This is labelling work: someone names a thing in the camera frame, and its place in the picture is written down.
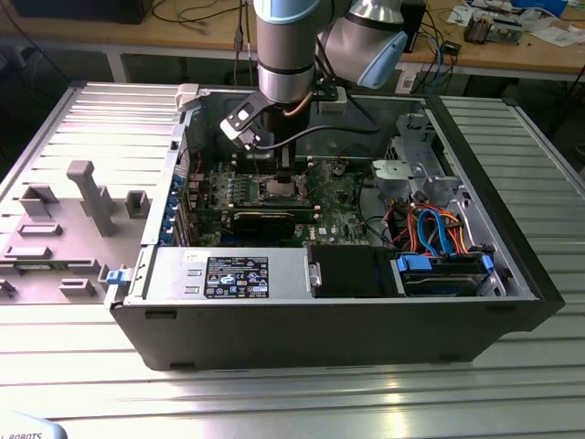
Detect blue card retention bracket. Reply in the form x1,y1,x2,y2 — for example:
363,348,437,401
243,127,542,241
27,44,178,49
157,176,185,248

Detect metal socket cover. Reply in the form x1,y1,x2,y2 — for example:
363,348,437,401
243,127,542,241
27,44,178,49
294,159,330,196

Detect pale blue teach pendant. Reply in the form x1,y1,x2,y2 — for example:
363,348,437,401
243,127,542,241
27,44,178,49
0,409,69,439

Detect grey parts rack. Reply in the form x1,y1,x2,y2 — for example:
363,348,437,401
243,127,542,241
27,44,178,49
0,159,152,305

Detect grey metal box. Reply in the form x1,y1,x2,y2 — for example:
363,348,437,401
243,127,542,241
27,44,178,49
491,16,525,45

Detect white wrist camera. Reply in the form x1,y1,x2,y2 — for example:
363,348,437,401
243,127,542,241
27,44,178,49
317,84,349,116
218,93,263,150

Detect blue cardboard box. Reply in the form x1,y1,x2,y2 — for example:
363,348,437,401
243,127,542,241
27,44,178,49
511,0,570,15

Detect blue data wire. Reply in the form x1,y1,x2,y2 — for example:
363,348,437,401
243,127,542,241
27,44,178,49
429,208,460,257
415,206,440,258

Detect blue case latch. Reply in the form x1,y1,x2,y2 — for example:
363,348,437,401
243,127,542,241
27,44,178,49
104,269,132,288

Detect orange power wire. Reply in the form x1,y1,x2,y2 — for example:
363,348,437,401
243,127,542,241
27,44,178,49
387,203,424,253
445,217,481,253

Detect silver power supply unit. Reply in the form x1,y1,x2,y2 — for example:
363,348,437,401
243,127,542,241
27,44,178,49
141,246,321,303

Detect black graphics card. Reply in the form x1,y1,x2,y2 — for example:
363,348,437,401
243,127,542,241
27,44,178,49
231,210,297,241

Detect black tower box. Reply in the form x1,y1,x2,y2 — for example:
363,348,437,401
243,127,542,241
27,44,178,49
404,0,429,54

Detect black PC case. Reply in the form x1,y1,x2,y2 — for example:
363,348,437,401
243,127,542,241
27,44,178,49
103,84,566,372

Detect green motherboard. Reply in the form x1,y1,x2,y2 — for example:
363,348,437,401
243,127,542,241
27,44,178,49
185,157,389,251

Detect hard disk in blue carrier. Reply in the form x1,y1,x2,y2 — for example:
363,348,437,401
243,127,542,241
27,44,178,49
395,253,497,298

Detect grey case handle latch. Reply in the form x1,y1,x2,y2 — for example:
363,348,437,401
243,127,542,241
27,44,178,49
175,83,202,112

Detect black equipment case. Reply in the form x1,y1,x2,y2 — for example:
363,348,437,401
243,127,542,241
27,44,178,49
11,0,147,25

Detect metal disk bay bracket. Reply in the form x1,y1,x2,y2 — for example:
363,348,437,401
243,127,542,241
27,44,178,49
393,112,463,205

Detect finned CPU cooler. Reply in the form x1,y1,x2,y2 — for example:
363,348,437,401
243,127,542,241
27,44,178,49
463,13,495,45

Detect wooden workbench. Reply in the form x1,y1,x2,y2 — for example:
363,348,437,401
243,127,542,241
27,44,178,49
0,0,585,86

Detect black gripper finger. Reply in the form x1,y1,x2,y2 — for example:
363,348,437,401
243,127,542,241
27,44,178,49
275,136,297,186

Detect white papers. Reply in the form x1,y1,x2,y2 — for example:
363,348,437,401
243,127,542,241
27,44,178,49
529,25,584,47

